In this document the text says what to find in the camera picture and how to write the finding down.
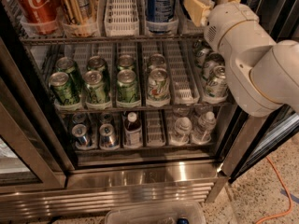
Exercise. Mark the stainless steel fridge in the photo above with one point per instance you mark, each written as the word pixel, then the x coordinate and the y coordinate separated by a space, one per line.
pixel 45 172

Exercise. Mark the white diet can front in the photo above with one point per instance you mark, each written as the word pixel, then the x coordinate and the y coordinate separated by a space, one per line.
pixel 158 86

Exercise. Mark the white 7up can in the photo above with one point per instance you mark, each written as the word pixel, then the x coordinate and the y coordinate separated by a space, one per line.
pixel 200 50
pixel 212 60
pixel 216 85

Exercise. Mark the blue pepsi can left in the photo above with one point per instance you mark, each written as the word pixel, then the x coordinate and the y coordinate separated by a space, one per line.
pixel 158 14

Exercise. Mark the clear water bottle left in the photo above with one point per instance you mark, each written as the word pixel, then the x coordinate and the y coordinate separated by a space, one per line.
pixel 181 131

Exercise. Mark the clear water bottle right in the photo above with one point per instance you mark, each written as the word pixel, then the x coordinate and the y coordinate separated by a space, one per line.
pixel 204 128

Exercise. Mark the green can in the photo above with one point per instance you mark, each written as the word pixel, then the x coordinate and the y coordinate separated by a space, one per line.
pixel 126 61
pixel 70 67
pixel 100 64
pixel 64 89
pixel 127 86
pixel 96 87

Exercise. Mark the clear water bottle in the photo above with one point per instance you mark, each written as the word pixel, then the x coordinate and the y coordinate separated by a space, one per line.
pixel 204 128
pixel 181 131

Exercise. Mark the white 7up can front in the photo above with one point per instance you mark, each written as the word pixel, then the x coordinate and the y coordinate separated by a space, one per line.
pixel 216 85

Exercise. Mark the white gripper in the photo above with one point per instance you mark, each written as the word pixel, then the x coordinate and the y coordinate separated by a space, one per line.
pixel 226 22

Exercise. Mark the dark drink bottle white cap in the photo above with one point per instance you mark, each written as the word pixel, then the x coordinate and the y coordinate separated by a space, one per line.
pixel 133 131

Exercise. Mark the white diet can back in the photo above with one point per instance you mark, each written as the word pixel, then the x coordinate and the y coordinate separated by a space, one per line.
pixel 156 60

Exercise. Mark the gold soda can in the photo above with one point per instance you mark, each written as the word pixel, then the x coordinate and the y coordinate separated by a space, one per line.
pixel 79 17

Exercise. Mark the white empty can tray top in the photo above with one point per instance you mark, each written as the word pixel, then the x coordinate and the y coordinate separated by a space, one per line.
pixel 121 18

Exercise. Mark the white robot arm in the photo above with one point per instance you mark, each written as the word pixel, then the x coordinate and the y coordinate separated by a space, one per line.
pixel 261 74

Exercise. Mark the red coca-cola can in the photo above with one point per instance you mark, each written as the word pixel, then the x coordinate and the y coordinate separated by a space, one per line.
pixel 41 13

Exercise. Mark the green can back left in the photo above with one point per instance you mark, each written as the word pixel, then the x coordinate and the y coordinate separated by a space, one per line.
pixel 70 67

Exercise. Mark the white empty tray middle shelf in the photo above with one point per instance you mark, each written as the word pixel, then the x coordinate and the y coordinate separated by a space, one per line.
pixel 183 87

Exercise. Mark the white 7up can middle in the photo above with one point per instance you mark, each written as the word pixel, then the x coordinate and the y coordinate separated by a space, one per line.
pixel 212 60

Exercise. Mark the green can front left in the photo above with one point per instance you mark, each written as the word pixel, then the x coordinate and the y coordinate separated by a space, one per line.
pixel 64 89

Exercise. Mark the white diet can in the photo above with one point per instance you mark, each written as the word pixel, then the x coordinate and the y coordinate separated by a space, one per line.
pixel 158 86
pixel 156 60

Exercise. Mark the white empty tray bottom shelf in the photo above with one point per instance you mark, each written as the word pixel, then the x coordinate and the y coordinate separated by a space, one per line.
pixel 155 129

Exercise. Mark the white empty tray shelf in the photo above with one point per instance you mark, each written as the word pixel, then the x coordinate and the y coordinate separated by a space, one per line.
pixel 183 87
pixel 155 129

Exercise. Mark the white 7up can back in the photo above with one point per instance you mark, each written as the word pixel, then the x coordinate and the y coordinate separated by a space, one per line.
pixel 200 50

